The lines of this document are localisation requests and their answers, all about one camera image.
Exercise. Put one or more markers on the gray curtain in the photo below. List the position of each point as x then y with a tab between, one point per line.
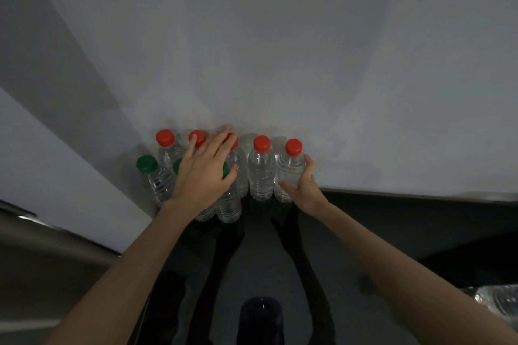
40	276

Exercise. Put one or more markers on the person's right forearm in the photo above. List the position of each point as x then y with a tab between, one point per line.
412	284

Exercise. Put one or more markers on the red cap water bottle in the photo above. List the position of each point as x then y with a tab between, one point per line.
502	300
289	171

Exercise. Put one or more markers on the person's left forearm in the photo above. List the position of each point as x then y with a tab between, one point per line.
121	280

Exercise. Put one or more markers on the person's right hand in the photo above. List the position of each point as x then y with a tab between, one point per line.
309	195

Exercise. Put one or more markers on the group of clear water bottles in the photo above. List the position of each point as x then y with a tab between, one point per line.
261	171

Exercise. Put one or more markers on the green-capped bottle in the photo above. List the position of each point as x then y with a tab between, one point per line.
228	207

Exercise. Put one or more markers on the person's left hand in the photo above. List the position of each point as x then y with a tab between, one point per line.
202	179

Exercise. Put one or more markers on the black glossy table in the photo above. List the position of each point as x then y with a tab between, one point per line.
364	235

